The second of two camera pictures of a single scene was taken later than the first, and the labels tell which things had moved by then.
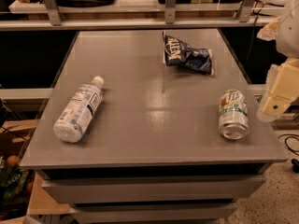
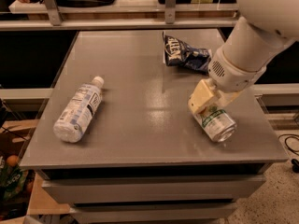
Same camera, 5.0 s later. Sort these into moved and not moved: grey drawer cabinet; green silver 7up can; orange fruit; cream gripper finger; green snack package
Moved: green silver 7up can; cream gripper finger
Not moved: orange fruit; grey drawer cabinet; green snack package
